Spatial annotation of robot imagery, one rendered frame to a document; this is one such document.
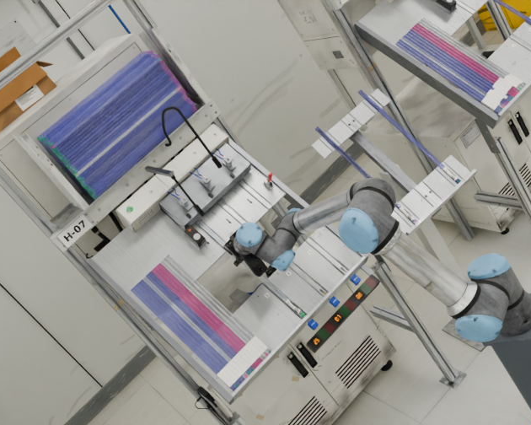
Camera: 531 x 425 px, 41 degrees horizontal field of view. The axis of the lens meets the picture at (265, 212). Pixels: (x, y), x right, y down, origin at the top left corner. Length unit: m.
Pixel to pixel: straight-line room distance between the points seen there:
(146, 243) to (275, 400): 0.81
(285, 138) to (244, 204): 2.00
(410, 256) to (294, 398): 1.14
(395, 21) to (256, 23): 1.55
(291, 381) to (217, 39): 2.25
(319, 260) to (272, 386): 0.59
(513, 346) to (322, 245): 0.74
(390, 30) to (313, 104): 1.69
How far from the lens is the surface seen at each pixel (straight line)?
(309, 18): 3.32
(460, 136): 3.22
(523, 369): 2.35
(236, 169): 2.63
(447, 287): 2.01
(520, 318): 2.22
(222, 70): 4.40
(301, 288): 2.51
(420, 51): 3.04
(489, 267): 2.13
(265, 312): 2.49
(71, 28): 2.61
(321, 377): 2.98
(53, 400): 4.37
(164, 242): 2.61
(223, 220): 2.61
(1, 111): 2.83
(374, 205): 1.94
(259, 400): 2.86
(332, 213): 2.15
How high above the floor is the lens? 2.07
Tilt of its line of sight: 24 degrees down
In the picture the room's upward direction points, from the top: 36 degrees counter-clockwise
